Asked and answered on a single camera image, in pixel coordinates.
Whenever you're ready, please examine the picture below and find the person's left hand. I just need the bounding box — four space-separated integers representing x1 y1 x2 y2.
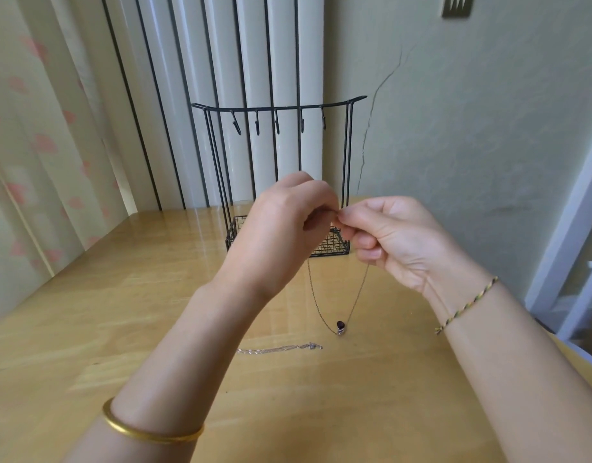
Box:
211 171 344 311

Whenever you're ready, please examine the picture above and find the person's right hand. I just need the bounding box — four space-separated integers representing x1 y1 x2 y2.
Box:
337 195 492 316

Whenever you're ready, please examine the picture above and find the chain necklace with pendant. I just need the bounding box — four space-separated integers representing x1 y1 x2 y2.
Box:
306 257 371 336

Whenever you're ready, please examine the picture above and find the silver chain with silver pendant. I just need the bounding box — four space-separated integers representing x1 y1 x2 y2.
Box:
238 341 326 357

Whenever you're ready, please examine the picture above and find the black wire jewelry rack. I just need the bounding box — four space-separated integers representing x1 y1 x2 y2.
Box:
190 94 369 259

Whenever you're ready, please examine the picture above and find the person's right forearm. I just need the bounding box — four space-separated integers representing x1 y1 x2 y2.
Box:
436 282 592 463

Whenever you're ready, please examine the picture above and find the person's left forearm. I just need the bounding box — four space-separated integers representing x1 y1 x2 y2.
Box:
62 279 259 463

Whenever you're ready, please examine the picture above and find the white black-striped curtain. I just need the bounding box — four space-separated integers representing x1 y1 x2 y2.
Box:
49 0 328 214

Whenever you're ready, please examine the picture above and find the gold bangle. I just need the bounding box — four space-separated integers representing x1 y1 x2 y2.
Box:
101 397 207 446

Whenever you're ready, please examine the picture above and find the pink floral curtain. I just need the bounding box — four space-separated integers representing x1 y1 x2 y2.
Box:
0 0 138 324

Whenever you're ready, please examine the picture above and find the braided cord bracelet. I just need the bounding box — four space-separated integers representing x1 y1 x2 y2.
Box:
434 275 502 336

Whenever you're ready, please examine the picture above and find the white door frame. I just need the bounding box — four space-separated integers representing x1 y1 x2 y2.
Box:
524 118 592 343

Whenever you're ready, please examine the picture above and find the grey wall hook plate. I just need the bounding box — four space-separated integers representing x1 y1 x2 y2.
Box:
441 0 475 20

